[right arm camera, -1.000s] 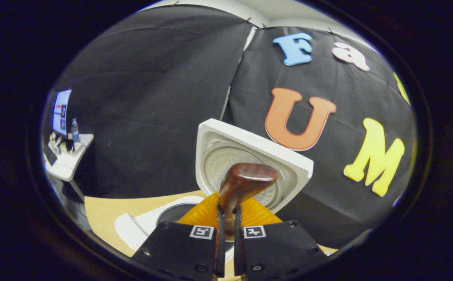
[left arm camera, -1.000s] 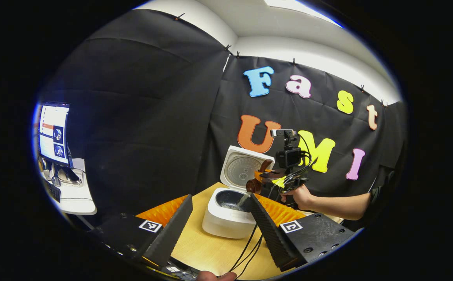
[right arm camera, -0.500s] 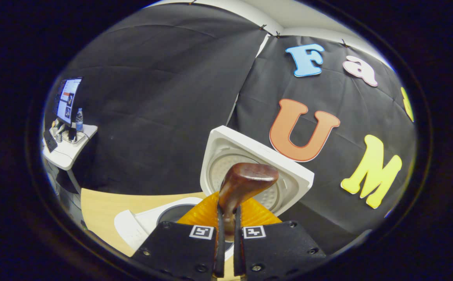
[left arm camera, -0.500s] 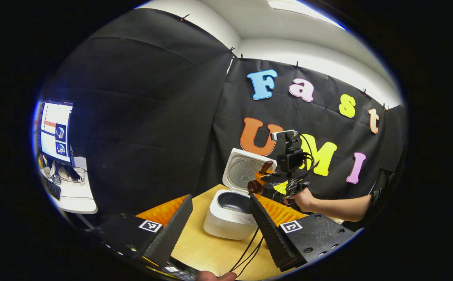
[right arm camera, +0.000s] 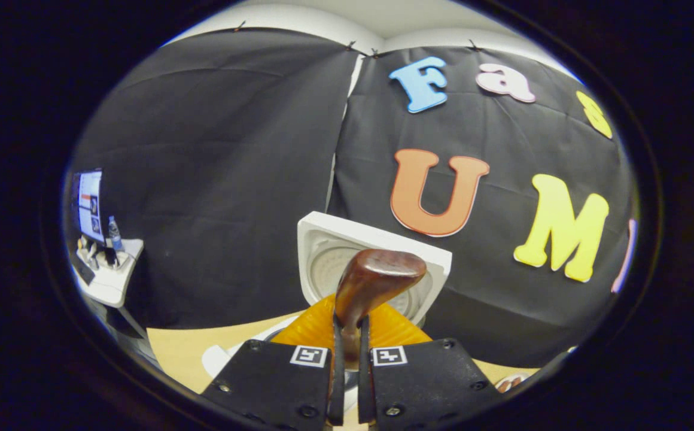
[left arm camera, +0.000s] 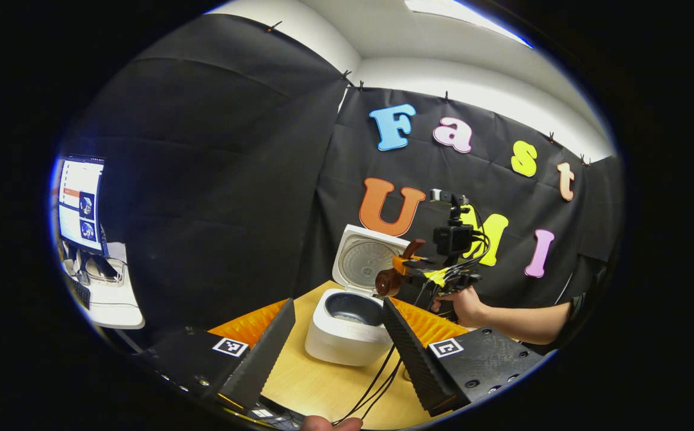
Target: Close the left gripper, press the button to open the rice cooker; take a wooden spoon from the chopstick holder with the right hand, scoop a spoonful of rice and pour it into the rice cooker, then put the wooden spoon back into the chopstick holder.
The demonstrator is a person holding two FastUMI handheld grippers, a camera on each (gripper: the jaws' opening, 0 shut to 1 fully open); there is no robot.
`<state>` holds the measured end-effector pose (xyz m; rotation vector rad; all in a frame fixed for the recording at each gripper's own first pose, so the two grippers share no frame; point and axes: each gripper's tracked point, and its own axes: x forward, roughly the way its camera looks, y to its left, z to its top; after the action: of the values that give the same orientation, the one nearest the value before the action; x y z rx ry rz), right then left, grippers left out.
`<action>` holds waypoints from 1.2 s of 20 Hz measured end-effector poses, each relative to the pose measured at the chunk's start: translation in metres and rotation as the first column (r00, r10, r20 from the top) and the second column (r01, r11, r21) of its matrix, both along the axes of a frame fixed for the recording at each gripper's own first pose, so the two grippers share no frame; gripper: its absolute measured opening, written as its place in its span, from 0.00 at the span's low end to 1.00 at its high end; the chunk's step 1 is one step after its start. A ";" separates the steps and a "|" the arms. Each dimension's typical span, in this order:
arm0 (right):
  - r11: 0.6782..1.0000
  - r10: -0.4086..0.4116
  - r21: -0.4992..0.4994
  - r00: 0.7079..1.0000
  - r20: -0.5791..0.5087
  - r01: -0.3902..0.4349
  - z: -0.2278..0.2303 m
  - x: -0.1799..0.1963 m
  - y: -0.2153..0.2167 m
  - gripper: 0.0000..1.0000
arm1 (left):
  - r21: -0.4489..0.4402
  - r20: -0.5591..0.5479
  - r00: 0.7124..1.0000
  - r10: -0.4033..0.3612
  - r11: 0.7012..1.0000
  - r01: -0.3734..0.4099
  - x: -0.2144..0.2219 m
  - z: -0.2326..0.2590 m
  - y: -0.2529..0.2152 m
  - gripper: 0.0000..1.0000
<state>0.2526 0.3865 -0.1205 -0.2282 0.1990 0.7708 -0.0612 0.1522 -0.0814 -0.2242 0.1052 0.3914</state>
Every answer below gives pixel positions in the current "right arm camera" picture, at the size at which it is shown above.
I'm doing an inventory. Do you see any brown wooden spoon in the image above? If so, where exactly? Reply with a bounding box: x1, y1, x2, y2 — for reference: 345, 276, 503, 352
335, 249, 428, 366

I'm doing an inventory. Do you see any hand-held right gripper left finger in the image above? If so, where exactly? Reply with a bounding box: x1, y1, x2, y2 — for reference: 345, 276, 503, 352
206, 293, 345, 429

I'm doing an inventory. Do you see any round beige plate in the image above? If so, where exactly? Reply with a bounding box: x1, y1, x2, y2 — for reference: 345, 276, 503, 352
494, 372, 530, 394

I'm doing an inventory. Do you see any black backdrop cloth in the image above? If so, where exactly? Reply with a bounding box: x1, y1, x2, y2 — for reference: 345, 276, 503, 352
66, 27, 638, 369

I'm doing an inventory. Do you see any computer monitor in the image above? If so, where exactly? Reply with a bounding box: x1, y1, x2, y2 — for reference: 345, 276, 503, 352
74, 169, 106, 244

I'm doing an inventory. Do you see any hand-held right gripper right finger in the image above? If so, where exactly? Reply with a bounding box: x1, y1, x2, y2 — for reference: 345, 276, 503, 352
357, 302, 503, 430

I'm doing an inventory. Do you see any white rice cooker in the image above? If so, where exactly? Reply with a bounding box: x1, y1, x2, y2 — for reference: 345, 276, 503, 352
202, 211, 452, 396

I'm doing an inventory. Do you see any white side table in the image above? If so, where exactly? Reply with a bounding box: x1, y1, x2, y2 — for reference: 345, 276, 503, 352
77, 238, 144, 308

